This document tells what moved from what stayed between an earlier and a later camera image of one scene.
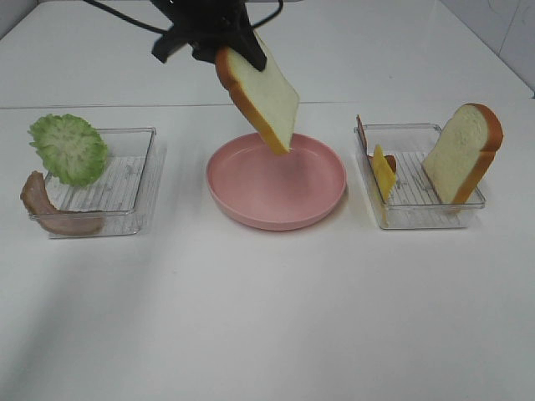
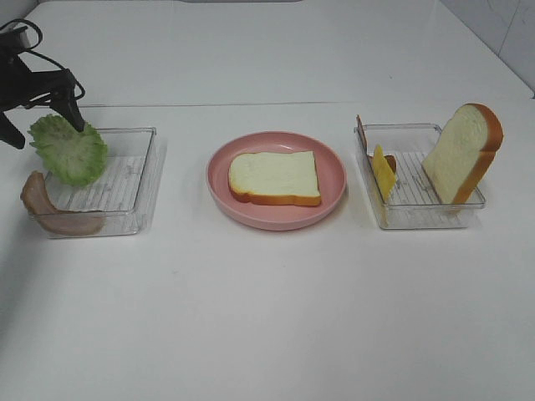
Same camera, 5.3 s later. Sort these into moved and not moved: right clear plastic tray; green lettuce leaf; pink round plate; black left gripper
Moved: black left gripper
Not moved: pink round plate; green lettuce leaf; right clear plastic tray
